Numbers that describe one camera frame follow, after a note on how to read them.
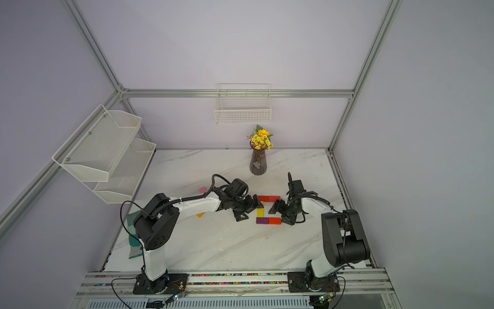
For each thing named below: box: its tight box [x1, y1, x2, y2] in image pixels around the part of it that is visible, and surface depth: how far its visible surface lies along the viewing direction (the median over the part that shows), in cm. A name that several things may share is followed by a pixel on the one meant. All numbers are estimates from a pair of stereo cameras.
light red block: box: [268, 195, 282, 203], surface depth 100 cm
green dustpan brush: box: [126, 209, 143, 260], surface depth 85 cm
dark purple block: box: [256, 216, 269, 225], surface depth 92 cm
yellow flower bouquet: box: [246, 124, 275, 152], surface depth 93 cm
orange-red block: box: [268, 217, 282, 226], surface depth 91 cm
